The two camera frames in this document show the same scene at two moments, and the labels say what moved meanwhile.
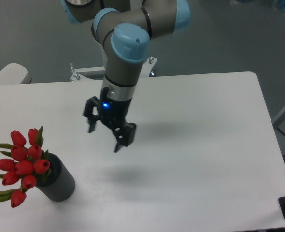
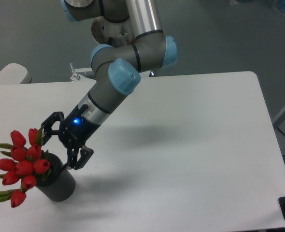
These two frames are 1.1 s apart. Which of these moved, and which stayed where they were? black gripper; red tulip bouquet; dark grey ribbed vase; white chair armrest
Moved: black gripper
Stayed: white chair armrest; red tulip bouquet; dark grey ribbed vase
